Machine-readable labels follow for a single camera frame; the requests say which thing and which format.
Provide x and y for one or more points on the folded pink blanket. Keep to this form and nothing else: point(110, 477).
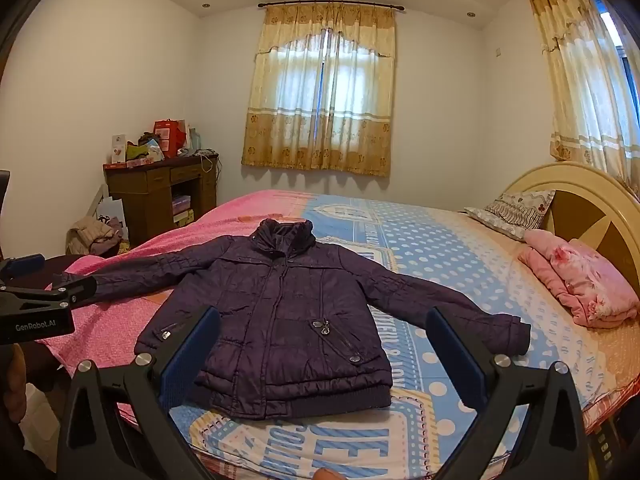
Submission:
point(575, 280)

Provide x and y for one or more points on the long dark curtain rod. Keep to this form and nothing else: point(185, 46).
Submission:
point(400, 7)

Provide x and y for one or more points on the brown wooden desk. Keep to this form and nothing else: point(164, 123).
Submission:
point(135, 195)

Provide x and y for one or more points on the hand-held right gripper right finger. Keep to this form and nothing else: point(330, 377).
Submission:
point(455, 355)

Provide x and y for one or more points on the person's left hand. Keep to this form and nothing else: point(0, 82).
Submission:
point(15, 375)

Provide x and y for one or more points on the pile of beige clothes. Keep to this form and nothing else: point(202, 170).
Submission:
point(92, 237)

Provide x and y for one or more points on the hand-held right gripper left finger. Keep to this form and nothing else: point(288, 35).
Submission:
point(192, 355)

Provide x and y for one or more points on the wide yellow patterned curtain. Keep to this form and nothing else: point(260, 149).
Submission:
point(280, 110)

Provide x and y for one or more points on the red bag on desk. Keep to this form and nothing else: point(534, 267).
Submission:
point(167, 135)

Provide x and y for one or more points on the pink box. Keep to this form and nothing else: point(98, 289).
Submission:
point(181, 204)

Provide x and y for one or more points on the patterned grey pillow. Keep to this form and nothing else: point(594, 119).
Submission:
point(515, 212)

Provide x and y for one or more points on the clear plastic bottle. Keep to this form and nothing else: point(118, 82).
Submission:
point(194, 140)

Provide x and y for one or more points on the narrow yellow patterned curtain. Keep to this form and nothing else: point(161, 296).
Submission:
point(580, 85)

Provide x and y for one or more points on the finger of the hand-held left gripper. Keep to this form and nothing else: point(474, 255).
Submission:
point(25, 264)
point(55, 296)

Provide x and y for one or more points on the cream wooden bed headboard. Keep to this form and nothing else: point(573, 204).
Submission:
point(590, 195)

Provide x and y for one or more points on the blue dotted printed bed sheet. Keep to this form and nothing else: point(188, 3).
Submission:
point(450, 270)

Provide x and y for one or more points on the white paper bag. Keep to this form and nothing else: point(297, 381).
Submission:
point(111, 210)

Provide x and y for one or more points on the white picture box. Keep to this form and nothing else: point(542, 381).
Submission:
point(118, 147)

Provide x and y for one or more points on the green cloth bundle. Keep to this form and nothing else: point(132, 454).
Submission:
point(142, 150)

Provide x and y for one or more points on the pink bed cover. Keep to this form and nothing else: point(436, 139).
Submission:
point(210, 225)

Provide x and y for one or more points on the dark purple quilted jacket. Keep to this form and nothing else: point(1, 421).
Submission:
point(280, 310)

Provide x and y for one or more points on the flat red box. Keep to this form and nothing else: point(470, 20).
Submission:
point(127, 163)

